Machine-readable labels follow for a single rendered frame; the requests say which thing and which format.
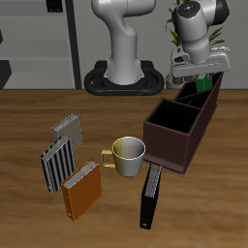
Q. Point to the dark brown desk caddy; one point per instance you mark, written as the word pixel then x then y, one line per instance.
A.
pixel 171 145

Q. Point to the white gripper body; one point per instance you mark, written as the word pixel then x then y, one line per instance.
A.
pixel 213 63

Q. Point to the orange book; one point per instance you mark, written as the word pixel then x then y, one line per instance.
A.
pixel 83 193

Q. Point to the green book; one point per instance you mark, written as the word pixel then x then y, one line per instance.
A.
pixel 203 84

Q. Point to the grey book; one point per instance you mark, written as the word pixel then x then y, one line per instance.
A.
pixel 72 130

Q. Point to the green pot plant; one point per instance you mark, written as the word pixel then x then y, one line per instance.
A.
pixel 172 83

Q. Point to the black and white striped book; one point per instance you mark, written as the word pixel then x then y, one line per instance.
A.
pixel 59 164

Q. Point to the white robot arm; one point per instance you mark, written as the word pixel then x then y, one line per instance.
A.
pixel 124 48

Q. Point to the white shelf unit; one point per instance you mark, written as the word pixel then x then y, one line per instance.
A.
pixel 35 45

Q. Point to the white and yellow mug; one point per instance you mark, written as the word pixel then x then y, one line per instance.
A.
pixel 129 160

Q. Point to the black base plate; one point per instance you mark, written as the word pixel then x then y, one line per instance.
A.
pixel 93 85

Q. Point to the black box on shelf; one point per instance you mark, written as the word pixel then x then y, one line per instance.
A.
pixel 54 5

